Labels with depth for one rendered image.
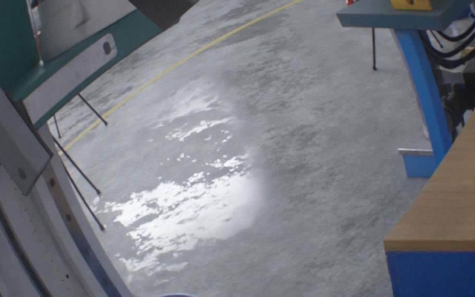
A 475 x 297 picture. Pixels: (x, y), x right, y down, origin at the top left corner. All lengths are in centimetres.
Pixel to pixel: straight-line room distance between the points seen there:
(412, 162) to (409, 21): 159
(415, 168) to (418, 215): 220
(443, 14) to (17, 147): 154
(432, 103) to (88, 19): 118
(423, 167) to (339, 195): 53
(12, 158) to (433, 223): 85
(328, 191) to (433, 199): 248
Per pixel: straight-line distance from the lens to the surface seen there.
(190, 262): 346
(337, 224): 326
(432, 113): 194
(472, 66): 265
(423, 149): 320
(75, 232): 114
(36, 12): 1006
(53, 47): 97
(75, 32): 94
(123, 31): 97
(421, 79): 191
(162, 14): 38
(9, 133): 28
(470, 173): 116
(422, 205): 113
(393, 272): 113
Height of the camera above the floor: 149
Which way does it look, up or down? 20 degrees down
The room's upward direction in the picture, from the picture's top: 23 degrees counter-clockwise
